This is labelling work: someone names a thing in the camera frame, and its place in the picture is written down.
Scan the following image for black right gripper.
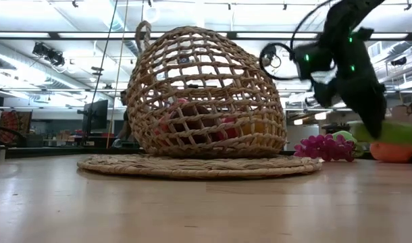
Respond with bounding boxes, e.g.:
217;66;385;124
312;29;388;140

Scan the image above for green cucumber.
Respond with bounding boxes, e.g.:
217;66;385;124
349;120;412;148

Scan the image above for orange fruit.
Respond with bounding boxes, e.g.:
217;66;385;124
369;142;412;163

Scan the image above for dark maroon fruit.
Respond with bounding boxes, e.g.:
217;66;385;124
172;104;213;144

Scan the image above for woven wicker basket with handles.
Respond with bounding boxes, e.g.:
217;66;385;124
76;20;324;180

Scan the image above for purple grape bunch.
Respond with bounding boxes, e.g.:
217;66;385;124
293;134;357;163

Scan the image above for cardboard boxes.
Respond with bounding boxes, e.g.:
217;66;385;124
390;103;412;124

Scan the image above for black ceiling device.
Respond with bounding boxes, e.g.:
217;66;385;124
390;56;409;67

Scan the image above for person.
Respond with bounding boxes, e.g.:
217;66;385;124
117;89;134;142

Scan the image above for dark background monitor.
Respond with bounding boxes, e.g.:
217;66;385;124
76;99;109;136

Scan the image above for black ceiling spotlights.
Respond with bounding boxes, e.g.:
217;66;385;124
32;42;67;68

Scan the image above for red patterned fabric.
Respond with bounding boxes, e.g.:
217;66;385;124
0;109;33;146

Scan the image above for black hanging camera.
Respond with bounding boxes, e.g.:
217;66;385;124
261;43;281;68

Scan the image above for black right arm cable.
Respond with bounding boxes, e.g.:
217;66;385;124
259;0;334;82

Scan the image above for long thin black cable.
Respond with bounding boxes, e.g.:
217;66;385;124
91;0;119;102

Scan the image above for black cable loop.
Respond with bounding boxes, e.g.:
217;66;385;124
0;121;28;149

